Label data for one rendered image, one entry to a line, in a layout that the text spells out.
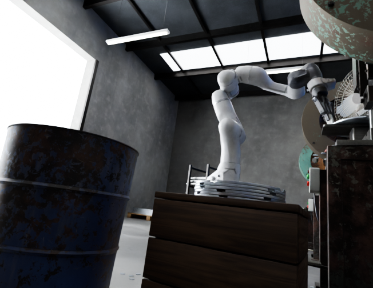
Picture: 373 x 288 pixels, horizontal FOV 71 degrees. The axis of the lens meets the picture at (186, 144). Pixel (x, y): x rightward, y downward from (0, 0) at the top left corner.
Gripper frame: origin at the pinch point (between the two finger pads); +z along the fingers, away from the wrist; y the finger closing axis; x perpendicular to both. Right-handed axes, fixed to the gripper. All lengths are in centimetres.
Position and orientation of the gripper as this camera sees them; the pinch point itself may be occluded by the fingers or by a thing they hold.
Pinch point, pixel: (330, 121)
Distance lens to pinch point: 147.1
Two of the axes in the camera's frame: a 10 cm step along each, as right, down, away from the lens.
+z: 0.2, 8.5, -5.3
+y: -9.1, -2.1, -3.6
